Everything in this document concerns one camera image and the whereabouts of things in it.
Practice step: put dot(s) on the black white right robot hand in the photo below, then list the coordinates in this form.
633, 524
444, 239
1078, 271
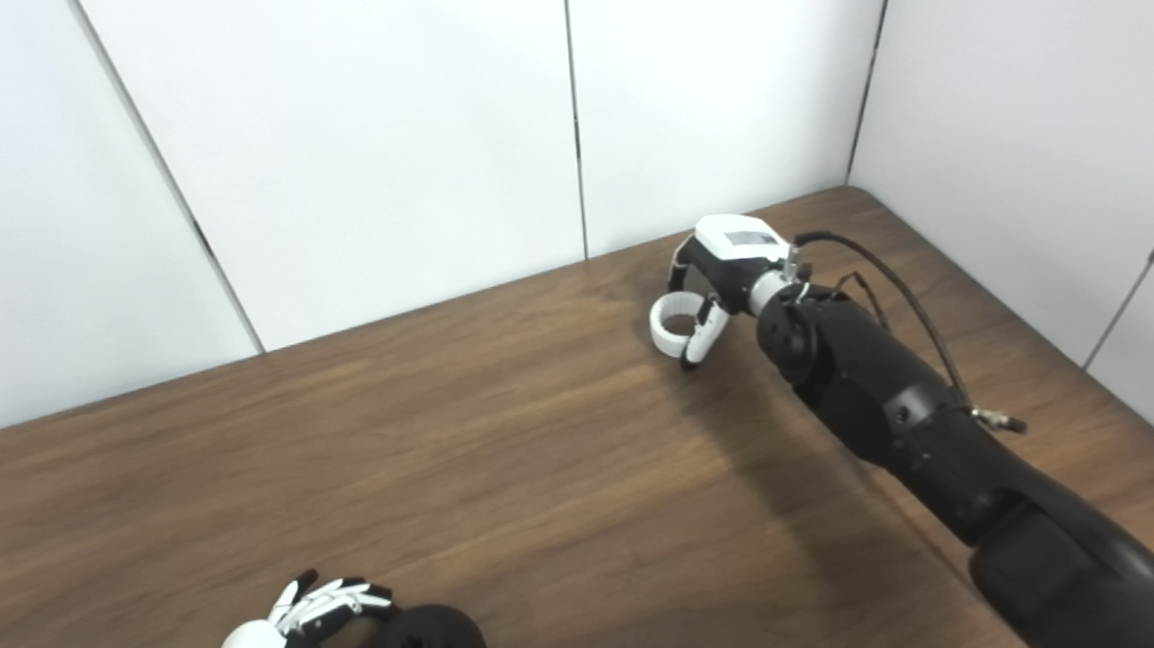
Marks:
733, 254

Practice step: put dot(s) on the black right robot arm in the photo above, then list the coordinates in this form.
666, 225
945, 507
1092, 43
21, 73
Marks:
924, 423

